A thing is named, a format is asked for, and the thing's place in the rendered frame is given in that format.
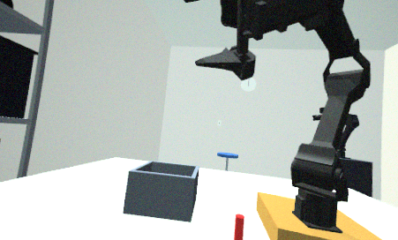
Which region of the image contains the red peg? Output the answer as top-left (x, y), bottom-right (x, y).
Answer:
top-left (234, 214), bottom-right (245, 240)

